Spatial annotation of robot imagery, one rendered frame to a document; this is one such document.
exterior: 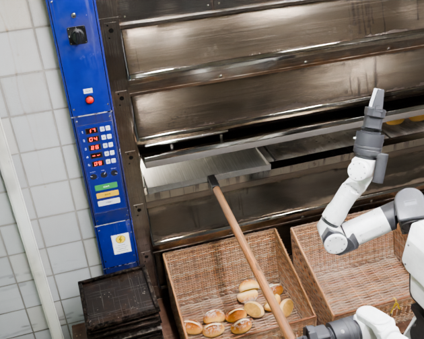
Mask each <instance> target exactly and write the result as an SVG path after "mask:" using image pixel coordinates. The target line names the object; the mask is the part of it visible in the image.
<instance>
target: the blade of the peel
mask: <svg viewBox="0 0 424 339"><path fill-rule="evenodd" d="M140 166H141V173H142V175H143V179H144V182H145V185H146V189H147V192H148V194H149V193H153V192H159V191H163V190H170V189H174V188H180V187H184V186H190V185H195V184H201V183H205V182H207V176H210V175H213V174H214V175H215V177H216V179H217V180H222V179H226V178H232V177H236V176H242V175H246V174H253V173H256V172H263V171H267V170H271V164H270V163H269V161H268V160H267V159H266V157H265V156H264V155H263V154H262V153H261V151H260V150H259V149H258V147H255V148H250V149H244V150H240V151H234V152H230V153H223V154H219V155H213V156H209V157H203V158H198V159H192V160H188V161H182V162H178V163H171V164H168V165H161V166H157V167H151V168H147V169H146V168H145V165H144V163H143V161H142V160H141V165H140Z"/></svg>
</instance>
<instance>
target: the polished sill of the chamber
mask: <svg viewBox="0 0 424 339"><path fill-rule="evenodd" d="M420 145H424V131H422V132H418V133H412V134H408V135H402V136H398V137H392V138H389V139H384V143H383V146H382V153H387V152H391V151H398V150H401V149H407V148H411V147H417V146H420ZM353 147H354V145H352V146H348V147H342V148H338V149H332V150H328V151H322V152H318V153H313V154H309V155H302V156H299V157H292V158H289V159H282V160H279V161H272V162H269V163H270V164H271V169H270V170H267V171H263V172H256V173H253V174H246V175H242V176H236V177H232V178H226V179H222V180H218V183H219V185H220V187H223V186H229V185H232V184H239V183H242V182H248V181H252V180H258V179H261V178H267V177H271V176H277V175H281V174H287V173H291V172H296V171H300V170H306V169H310V168H313V167H320V166H323V165H330V164H333V163H339V162H343V161H349V160H352V159H353V158H354V157H355V156H356V153H354V151H353ZM143 189H144V193H145V201H146V202H151V201H155V200H161V199H165V198H171V197H174V196H180V195H184V194H190V193H193V192H200V191H204V190H209V189H211V188H210V186H209V184H208V182H205V183H201V184H195V185H190V186H184V187H180V188H174V189H170V190H163V191H159V192H153V193H149V194H148V192H147V189H146V187H145V188H143Z"/></svg>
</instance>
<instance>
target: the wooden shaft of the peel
mask: <svg viewBox="0 0 424 339"><path fill-rule="evenodd" d="M213 192H214V194H215V196H216V198H217V200H218V202H219V204H220V206H221V208H222V210H223V212H224V215H225V217H226V219H227V221H228V223H229V225H230V227H231V228H232V231H233V232H234V235H235V236H236V239H237V241H238V243H239V245H240V247H241V249H242V251H243V253H244V255H245V257H246V260H247V262H248V264H249V266H250V268H251V270H252V272H253V274H254V276H255V278H256V280H257V282H258V285H259V287H260V289H261V291H262V293H263V295H264V297H265V299H266V300H267V303H268V304H269V307H270V309H271V311H272V313H273V315H274V317H275V319H276V321H277V323H278V325H279V327H280V330H281V332H282V334H283V336H284V338H285V339H295V338H296V337H295V335H294V333H293V331H292V329H291V327H290V325H289V324H288V322H287V320H286V318H285V316H284V314H283V312H282V310H281V308H280V306H279V304H278V302H277V300H276V298H275V296H274V294H273V292H272V290H271V288H270V286H269V284H268V282H267V280H266V278H265V277H264V274H263V273H262V270H261V269H260V266H259V265H258V262H257V261H256V258H255V257H254V254H253V253H252V250H251V249H250V246H249V245H248V242H247V241H246V238H245V237H244V235H243V233H242V231H241V229H240V227H239V225H238V223H237V221H236V219H235V217H234V215H233V213H232V211H231V209H230V207H229V205H228V203H227V201H226V199H225V197H224V195H223V193H222V191H221V190H220V188H219V186H216V187H214V188H213Z"/></svg>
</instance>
